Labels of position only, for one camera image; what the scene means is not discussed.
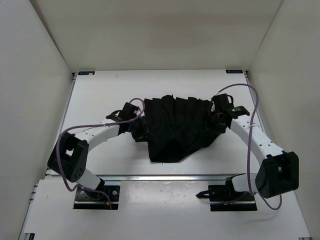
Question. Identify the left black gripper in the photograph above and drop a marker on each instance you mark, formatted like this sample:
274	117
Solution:
143	130

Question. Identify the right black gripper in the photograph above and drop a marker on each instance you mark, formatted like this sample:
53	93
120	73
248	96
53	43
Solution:
219	128

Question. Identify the black pleated skirt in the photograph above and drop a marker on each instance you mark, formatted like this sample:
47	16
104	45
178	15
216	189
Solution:
177	128

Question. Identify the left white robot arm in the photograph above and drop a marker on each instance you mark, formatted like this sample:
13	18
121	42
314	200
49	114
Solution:
70	153

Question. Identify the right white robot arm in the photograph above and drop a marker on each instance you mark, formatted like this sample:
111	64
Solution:
278	170

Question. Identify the right blue corner label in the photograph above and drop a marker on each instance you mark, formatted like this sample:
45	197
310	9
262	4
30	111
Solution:
233	71

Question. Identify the blue corner label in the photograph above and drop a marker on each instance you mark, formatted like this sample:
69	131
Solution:
86	73
233	71

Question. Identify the left blue corner label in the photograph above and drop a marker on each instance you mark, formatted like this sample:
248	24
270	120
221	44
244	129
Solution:
86	73

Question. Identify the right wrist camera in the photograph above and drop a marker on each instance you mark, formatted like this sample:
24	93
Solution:
222	102

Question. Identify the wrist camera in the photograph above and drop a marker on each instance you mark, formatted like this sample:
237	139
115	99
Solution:
127	113
222	102

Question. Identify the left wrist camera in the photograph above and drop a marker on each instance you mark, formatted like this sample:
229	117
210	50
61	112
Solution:
127	113

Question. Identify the aluminium rail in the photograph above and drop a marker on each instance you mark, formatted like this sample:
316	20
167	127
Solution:
166	178

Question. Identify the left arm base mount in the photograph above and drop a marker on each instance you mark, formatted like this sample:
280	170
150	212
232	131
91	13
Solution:
86	200

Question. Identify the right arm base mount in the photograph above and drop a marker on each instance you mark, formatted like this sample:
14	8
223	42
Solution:
223	198

